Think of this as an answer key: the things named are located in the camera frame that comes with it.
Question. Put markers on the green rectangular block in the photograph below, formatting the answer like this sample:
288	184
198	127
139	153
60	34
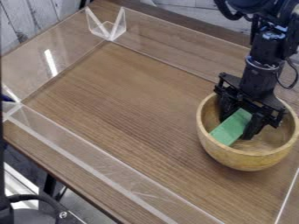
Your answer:
231	128

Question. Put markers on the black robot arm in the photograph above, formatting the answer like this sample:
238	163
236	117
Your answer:
274	41

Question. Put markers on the black metal base plate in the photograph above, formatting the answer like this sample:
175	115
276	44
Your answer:
33	216

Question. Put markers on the brown wooden bowl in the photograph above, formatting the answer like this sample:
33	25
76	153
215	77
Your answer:
252	155

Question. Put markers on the clear acrylic tray wall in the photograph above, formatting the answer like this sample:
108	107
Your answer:
104	117

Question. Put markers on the clear acrylic corner bracket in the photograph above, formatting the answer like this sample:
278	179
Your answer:
107	30

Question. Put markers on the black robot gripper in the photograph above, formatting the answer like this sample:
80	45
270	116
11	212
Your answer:
252	93

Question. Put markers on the black table leg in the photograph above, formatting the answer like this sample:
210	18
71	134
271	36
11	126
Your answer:
49	184

